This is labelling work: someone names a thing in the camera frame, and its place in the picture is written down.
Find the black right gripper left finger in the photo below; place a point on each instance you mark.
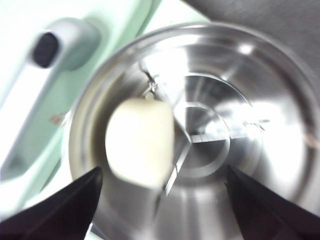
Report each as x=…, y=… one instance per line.
x=50, y=215

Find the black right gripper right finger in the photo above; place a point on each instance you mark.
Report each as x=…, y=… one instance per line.
x=275, y=215

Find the smooth white steamed bun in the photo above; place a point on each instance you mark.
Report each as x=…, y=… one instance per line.
x=140, y=142

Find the green griddle cover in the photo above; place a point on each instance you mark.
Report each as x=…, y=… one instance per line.
x=117, y=20

